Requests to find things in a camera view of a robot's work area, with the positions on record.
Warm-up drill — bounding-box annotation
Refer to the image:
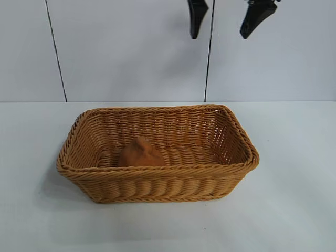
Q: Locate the brown bread roll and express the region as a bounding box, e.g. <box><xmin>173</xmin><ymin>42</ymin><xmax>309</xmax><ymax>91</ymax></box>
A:
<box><xmin>117</xmin><ymin>136</ymin><xmax>167</xmax><ymax>168</ymax></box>

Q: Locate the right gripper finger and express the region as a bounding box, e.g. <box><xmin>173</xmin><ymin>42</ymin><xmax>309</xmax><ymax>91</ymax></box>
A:
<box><xmin>239</xmin><ymin>0</ymin><xmax>278</xmax><ymax>40</ymax></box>
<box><xmin>187</xmin><ymin>0</ymin><xmax>210</xmax><ymax>40</ymax></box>

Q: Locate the tan woven wicker basket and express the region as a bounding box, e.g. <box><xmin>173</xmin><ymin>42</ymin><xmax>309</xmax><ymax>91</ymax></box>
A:
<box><xmin>55</xmin><ymin>104</ymin><xmax>260</xmax><ymax>204</ymax></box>

